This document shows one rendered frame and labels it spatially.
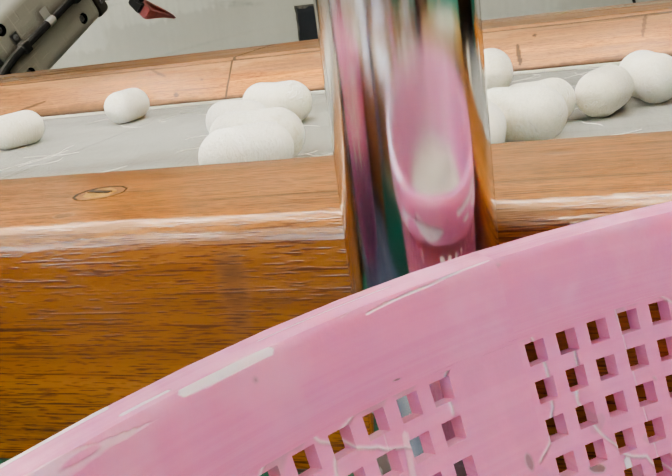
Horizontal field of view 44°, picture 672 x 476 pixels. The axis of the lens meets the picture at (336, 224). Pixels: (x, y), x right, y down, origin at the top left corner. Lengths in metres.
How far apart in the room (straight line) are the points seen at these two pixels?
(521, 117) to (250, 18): 2.31
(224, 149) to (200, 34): 2.38
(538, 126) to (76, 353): 0.18
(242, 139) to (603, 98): 0.14
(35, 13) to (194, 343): 0.92
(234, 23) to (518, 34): 2.14
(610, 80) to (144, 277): 0.22
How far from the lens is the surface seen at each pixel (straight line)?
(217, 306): 0.16
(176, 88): 0.56
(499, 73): 0.41
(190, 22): 2.68
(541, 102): 0.30
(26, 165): 0.42
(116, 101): 0.50
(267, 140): 0.29
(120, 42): 2.81
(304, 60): 0.53
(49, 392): 0.19
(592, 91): 0.33
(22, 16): 1.05
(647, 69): 0.35
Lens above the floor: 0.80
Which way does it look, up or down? 16 degrees down
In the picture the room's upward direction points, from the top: 8 degrees counter-clockwise
